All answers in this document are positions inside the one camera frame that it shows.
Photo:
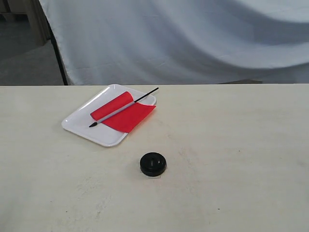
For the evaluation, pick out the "black backdrop stand pole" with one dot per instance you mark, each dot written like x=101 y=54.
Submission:
x=58 y=57

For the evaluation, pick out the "black round flag base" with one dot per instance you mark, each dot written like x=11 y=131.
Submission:
x=153 y=164

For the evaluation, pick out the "white backdrop cloth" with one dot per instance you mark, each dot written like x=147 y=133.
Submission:
x=160 y=42

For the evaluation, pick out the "red flag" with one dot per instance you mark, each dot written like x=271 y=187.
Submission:
x=123 y=113

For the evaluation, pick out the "wooden furniture in background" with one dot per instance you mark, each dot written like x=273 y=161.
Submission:
x=31 y=11

